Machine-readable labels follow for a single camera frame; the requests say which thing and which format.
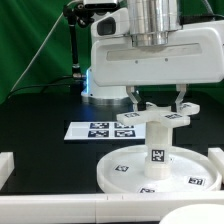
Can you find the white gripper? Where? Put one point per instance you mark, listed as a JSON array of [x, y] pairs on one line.
[[191, 56]]

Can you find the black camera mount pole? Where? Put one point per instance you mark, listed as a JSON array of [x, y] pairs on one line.
[[76, 16]]

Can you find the white marker sheet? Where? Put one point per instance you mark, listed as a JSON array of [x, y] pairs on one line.
[[103, 130]]

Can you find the white right block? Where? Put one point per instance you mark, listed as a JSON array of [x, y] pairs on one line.
[[216, 155]]

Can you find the white block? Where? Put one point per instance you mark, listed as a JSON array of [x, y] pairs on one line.
[[216, 155], [6, 167]]

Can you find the white cross-shaped table base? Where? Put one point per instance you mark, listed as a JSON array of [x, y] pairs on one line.
[[163, 115]]

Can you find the white left block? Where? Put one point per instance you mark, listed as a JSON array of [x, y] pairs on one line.
[[6, 167]]

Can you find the overhead camera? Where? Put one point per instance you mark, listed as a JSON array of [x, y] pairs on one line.
[[107, 5]]

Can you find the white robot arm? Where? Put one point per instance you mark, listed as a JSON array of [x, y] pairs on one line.
[[144, 44]]

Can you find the white round table top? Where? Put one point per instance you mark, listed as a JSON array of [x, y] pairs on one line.
[[137, 169]]

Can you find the white front rail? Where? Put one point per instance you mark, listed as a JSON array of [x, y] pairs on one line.
[[98, 208]]

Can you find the white round object corner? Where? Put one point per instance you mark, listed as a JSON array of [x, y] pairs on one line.
[[196, 214]]

